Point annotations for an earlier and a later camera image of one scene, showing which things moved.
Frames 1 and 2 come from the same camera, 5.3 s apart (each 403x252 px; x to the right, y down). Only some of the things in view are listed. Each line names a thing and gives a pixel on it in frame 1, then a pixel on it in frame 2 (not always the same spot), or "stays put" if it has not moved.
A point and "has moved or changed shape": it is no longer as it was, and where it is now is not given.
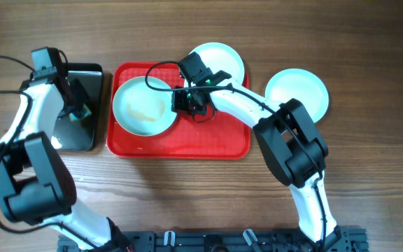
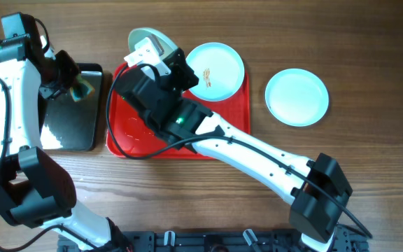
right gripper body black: x=185 y=101 to x=181 y=78
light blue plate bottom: x=301 y=85 stays put
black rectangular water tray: x=82 y=134 stays put
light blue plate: x=141 y=110 to x=166 y=45
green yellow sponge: x=72 y=117 has moved or changed shape
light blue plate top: x=218 y=56 stays put
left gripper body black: x=79 y=97 to x=66 y=70
